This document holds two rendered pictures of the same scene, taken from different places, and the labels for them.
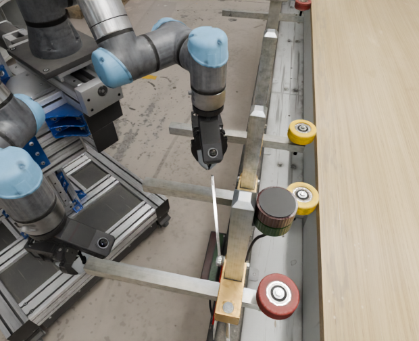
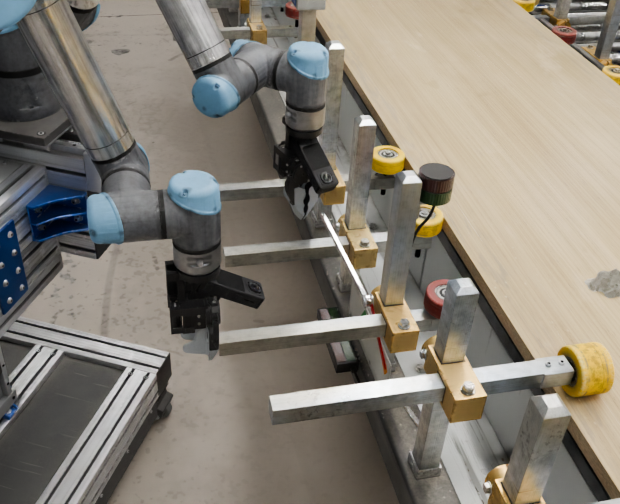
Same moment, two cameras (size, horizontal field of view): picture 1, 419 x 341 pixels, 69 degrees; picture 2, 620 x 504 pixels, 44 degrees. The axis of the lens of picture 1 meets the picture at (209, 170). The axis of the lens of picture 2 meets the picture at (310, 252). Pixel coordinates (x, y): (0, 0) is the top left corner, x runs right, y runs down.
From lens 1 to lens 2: 90 cm
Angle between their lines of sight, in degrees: 23
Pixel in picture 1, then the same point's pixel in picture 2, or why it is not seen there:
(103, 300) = not seen: outside the picture
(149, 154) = (72, 312)
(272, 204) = (434, 173)
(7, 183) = (212, 196)
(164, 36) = (257, 57)
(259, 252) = not seen: hidden behind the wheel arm
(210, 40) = (317, 53)
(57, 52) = (43, 109)
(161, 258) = (183, 465)
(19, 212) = (208, 235)
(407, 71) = (471, 75)
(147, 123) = not seen: hidden behind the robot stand
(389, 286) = (541, 264)
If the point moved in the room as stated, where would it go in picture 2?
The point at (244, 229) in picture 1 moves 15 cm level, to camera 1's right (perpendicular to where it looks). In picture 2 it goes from (412, 210) to (487, 193)
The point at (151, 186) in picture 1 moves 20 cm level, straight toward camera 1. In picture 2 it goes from (239, 254) to (305, 306)
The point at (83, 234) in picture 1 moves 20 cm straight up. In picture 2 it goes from (233, 280) to (232, 175)
